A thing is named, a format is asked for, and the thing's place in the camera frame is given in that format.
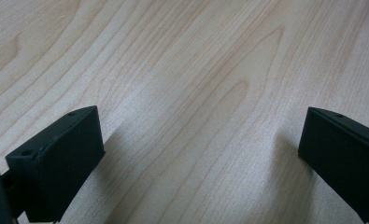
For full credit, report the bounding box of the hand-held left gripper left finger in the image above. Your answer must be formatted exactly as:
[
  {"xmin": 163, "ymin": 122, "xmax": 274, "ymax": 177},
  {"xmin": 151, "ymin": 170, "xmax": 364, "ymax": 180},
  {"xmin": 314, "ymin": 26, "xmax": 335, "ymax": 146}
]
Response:
[{"xmin": 5, "ymin": 105, "xmax": 106, "ymax": 223}]

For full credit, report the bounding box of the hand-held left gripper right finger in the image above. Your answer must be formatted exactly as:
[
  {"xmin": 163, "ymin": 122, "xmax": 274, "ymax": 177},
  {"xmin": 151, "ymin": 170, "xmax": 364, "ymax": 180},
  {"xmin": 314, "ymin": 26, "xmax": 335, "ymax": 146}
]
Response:
[{"xmin": 297, "ymin": 106, "xmax": 369, "ymax": 224}]

